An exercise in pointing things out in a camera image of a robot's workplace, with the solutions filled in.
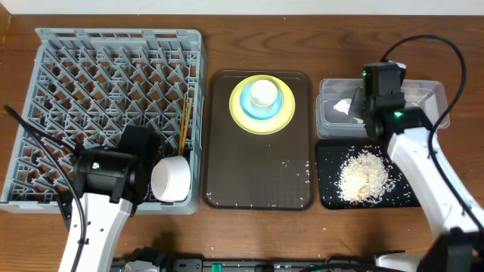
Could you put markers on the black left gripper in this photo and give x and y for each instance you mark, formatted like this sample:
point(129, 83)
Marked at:
point(143, 166)

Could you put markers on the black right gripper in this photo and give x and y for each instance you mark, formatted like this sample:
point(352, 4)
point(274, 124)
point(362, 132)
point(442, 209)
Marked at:
point(358, 104)

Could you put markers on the white napkin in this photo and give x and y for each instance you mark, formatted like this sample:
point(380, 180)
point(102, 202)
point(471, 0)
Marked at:
point(341, 112)

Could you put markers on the wooden chopstick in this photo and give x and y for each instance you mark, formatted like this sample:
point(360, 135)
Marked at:
point(182, 129)
point(184, 135)

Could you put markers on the white bowl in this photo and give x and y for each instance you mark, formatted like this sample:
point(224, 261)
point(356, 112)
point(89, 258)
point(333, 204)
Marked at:
point(171, 179)

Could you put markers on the leftover rice pile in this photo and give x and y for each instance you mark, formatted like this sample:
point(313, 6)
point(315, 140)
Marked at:
point(364, 179)

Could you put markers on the white cup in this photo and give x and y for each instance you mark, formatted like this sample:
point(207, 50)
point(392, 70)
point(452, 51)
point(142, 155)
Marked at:
point(263, 93)

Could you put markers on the yellow-green plate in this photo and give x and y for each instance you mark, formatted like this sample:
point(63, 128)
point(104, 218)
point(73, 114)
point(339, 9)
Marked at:
point(268, 126)

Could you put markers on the light blue small plate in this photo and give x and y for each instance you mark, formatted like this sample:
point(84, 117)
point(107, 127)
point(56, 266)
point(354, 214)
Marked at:
point(259, 113)

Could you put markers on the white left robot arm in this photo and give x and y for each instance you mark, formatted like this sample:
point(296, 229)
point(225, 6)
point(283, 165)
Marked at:
point(109, 184)

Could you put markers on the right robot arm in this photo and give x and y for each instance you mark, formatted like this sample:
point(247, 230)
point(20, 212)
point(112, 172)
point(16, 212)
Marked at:
point(454, 216)

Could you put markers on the black waste tray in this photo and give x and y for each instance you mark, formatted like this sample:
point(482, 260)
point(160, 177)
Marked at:
point(330, 155)

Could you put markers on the clear plastic container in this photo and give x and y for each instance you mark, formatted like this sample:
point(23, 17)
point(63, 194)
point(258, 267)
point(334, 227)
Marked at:
point(428, 95)

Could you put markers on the dark brown serving tray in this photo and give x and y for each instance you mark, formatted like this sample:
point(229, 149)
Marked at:
point(242, 170)

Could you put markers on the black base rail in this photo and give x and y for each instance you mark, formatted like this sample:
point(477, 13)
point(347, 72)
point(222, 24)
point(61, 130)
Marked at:
point(198, 265)

